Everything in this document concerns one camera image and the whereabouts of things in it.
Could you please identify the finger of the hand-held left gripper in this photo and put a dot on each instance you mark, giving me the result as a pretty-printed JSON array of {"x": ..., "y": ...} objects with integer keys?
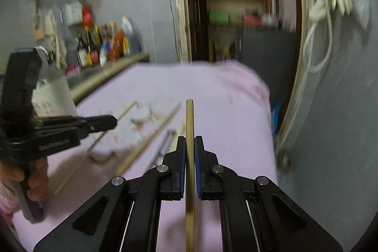
[
  {"x": 88, "y": 121},
  {"x": 65, "y": 139}
]

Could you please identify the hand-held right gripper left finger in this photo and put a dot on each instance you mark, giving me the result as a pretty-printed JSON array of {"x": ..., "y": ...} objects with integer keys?
[{"x": 177, "y": 178}]

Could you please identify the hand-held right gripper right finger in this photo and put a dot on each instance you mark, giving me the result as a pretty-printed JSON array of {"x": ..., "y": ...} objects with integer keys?
[{"x": 203, "y": 178}]

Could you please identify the white plastic utensil holder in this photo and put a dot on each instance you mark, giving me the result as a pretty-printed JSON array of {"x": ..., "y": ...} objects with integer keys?
[{"x": 56, "y": 92}]

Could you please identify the metal peeler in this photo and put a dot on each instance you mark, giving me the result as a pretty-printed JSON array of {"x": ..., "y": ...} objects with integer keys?
[{"x": 165, "y": 139}]

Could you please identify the person's left hand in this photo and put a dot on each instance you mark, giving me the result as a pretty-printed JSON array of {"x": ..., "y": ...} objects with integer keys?
[{"x": 38, "y": 181}]

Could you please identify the steel faucet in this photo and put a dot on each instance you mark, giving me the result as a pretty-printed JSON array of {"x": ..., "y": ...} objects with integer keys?
[{"x": 47, "y": 52}]

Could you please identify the beige hanging towel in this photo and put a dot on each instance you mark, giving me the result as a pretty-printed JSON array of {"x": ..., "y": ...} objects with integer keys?
[{"x": 56, "y": 36}]

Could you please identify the pink cloth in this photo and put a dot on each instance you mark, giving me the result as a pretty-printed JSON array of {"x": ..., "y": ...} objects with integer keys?
[{"x": 230, "y": 122}]

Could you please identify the wooden cutting board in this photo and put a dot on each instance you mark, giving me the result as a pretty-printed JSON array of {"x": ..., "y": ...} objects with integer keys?
[{"x": 39, "y": 21}]

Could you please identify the brown pump bottle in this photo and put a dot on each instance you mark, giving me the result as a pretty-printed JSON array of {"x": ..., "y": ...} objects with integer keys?
[{"x": 82, "y": 54}]

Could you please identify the dark soy sauce bottle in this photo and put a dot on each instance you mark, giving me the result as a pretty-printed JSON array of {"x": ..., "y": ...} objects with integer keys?
[{"x": 93, "y": 48}]

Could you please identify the orange seasoning packet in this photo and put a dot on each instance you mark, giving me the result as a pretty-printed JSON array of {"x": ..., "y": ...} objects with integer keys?
[{"x": 115, "y": 45}]

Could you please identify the red capped sauce bottle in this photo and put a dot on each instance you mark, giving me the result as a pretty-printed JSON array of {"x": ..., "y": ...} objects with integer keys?
[{"x": 105, "y": 36}]

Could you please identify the blue plastic bag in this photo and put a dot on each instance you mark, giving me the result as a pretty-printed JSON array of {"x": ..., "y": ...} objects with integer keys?
[{"x": 275, "y": 119}]

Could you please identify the large oil jug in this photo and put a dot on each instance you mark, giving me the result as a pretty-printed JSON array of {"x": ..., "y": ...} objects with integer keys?
[{"x": 127, "y": 33}]

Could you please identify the red plastic bag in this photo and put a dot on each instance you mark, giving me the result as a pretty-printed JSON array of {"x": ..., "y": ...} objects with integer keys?
[{"x": 87, "y": 15}]

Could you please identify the grey cabinet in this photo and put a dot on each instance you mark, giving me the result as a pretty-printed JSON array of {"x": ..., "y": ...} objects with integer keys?
[{"x": 265, "y": 63}]

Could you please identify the green box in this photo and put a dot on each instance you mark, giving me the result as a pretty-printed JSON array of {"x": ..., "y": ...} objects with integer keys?
[{"x": 218, "y": 17}]

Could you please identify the pink rag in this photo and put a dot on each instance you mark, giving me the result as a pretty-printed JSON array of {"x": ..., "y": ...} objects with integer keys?
[{"x": 252, "y": 19}]

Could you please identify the small steel pot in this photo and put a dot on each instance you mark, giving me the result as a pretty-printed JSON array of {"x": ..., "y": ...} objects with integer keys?
[{"x": 270, "y": 20}]

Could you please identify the white slotted wall box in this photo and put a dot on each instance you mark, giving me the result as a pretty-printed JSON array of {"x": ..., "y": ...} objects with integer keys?
[{"x": 73, "y": 13}]

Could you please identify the worn wooden door frame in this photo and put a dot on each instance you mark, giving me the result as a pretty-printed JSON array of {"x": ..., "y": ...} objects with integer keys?
[{"x": 183, "y": 4}]

